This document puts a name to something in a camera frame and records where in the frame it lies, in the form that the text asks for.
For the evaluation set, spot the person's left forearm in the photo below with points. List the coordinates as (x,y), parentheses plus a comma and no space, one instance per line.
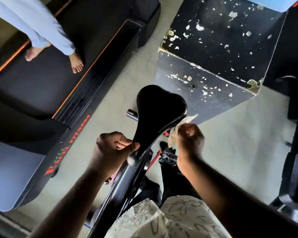
(72,205)

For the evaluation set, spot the black box with chipped paint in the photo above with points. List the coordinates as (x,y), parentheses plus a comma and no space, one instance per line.
(226,44)

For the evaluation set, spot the black seat adjustment knob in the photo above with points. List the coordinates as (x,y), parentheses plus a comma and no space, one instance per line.
(131,114)

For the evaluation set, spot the black treadmill with orange stripes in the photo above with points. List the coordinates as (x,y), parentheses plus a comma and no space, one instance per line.
(39,86)

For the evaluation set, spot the person's left hand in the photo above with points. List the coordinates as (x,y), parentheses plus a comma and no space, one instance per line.
(106,153)

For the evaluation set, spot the white cleaning cloth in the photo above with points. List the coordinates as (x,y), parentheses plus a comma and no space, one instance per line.
(174,134)

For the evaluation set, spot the person's left thumb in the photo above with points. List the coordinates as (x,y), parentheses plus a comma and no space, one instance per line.
(131,148)

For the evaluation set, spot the black exercise bike frame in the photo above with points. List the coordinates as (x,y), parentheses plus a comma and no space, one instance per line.
(123,188)

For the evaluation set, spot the black exercise machine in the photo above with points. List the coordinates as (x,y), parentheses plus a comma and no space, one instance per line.
(296,71)

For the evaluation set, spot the person's right hand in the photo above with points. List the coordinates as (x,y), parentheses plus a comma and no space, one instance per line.
(192,146)

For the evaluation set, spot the black bike pedal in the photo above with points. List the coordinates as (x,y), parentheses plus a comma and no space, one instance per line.
(167,157)

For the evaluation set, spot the white floral garment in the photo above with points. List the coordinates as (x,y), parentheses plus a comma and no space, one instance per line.
(183,218)

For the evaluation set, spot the black bicycle saddle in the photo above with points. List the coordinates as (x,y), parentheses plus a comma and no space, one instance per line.
(159,109)

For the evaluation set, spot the person's right fingers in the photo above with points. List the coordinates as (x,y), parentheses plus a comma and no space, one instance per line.
(186,130)

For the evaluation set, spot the person's right forearm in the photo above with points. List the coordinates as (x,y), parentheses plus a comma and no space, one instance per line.
(233,203)

